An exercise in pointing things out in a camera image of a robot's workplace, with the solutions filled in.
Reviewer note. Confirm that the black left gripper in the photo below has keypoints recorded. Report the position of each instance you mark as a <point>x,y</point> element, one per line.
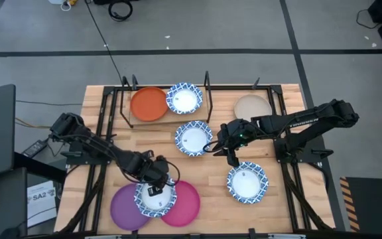
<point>138,164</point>

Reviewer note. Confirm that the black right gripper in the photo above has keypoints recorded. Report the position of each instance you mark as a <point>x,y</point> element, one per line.
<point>249,131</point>

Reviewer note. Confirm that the pink plastic plate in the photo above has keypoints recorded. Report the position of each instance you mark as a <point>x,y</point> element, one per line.
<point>186,206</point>

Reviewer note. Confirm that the purple plastic plate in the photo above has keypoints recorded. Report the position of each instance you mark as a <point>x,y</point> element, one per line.
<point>123,209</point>

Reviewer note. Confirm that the beige plastic plate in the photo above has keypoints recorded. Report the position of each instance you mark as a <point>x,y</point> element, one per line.
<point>252,106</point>

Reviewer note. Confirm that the orange plastic plate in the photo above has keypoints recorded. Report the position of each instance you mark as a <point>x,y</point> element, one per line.
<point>148,104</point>

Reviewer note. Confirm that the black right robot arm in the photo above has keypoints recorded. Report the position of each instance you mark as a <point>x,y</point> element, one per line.
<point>297,119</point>

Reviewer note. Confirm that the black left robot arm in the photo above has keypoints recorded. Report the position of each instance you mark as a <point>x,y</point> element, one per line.
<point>91,142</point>

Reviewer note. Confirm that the white printed paper sheet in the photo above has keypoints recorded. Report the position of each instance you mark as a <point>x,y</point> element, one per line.
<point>41,202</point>

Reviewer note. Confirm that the black power adapter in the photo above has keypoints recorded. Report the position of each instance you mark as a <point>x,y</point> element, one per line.
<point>35,148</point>

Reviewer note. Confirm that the black yellow striped mat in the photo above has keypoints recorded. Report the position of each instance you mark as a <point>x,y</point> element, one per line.
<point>373,202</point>

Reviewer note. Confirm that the dark grey cabinet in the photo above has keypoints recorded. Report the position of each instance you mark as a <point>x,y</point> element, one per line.
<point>8,206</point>

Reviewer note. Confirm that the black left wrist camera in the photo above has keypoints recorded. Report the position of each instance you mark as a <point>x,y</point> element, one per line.
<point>159,171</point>

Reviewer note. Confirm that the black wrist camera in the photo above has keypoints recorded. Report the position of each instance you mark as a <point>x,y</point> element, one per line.
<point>227,132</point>
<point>159,171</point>

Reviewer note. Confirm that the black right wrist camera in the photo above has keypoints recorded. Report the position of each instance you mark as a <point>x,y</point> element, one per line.
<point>227,132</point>

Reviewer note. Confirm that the black metal table frame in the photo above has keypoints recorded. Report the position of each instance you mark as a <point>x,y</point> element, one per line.
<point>230,88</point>

